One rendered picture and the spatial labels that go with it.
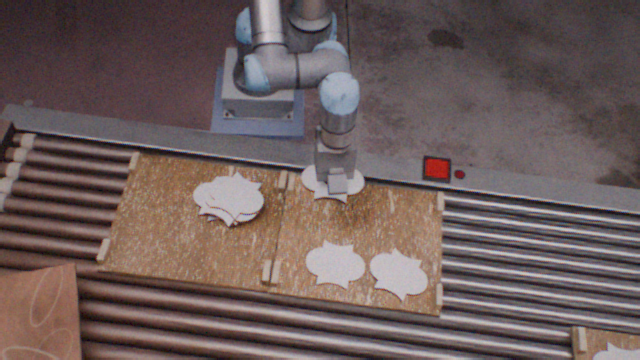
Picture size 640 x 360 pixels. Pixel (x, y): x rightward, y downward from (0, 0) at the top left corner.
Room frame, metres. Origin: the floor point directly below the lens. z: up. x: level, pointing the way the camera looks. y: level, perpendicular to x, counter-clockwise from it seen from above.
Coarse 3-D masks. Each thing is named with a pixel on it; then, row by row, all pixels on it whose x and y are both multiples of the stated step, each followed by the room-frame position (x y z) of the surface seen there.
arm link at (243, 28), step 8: (248, 8) 1.39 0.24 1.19; (240, 16) 1.36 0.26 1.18; (248, 16) 1.36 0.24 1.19; (240, 24) 1.33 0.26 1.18; (248, 24) 1.33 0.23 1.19; (240, 32) 1.32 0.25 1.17; (248, 32) 1.31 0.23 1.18; (240, 40) 1.31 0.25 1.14; (248, 40) 1.30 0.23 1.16; (240, 48) 1.32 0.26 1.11; (248, 48) 1.30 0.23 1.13; (240, 56) 1.32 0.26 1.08
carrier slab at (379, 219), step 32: (384, 192) 1.03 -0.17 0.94; (416, 192) 1.04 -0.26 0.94; (288, 224) 0.89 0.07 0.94; (320, 224) 0.90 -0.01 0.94; (352, 224) 0.92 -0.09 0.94; (384, 224) 0.93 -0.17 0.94; (416, 224) 0.94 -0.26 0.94; (288, 256) 0.80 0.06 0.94; (416, 256) 0.84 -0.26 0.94; (288, 288) 0.72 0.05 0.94; (320, 288) 0.73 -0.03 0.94; (352, 288) 0.74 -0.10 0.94
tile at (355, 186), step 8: (312, 168) 0.93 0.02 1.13; (304, 176) 0.91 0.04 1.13; (312, 176) 0.91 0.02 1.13; (360, 176) 0.92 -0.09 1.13; (304, 184) 0.88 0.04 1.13; (312, 184) 0.89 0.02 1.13; (320, 184) 0.89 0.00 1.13; (352, 184) 0.90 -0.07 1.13; (360, 184) 0.90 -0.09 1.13; (312, 192) 0.87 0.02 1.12; (320, 192) 0.87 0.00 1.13; (352, 192) 0.88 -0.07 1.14; (336, 200) 0.85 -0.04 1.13; (344, 200) 0.85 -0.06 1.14
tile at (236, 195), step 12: (216, 180) 0.97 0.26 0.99; (228, 180) 0.97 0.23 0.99; (240, 180) 0.97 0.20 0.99; (216, 192) 0.93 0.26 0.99; (228, 192) 0.93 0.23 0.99; (240, 192) 0.94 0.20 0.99; (252, 192) 0.94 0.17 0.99; (216, 204) 0.89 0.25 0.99; (228, 204) 0.90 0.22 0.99; (240, 204) 0.90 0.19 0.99; (252, 204) 0.91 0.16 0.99
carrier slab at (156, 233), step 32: (160, 160) 1.05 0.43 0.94; (128, 192) 0.93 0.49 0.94; (160, 192) 0.95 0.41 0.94; (192, 192) 0.96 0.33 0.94; (128, 224) 0.84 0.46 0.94; (160, 224) 0.85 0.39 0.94; (192, 224) 0.86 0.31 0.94; (224, 224) 0.87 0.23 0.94; (256, 224) 0.88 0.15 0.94; (128, 256) 0.75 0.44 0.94; (160, 256) 0.76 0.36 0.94; (192, 256) 0.77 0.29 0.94; (224, 256) 0.78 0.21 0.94; (256, 256) 0.79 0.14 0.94; (256, 288) 0.71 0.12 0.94
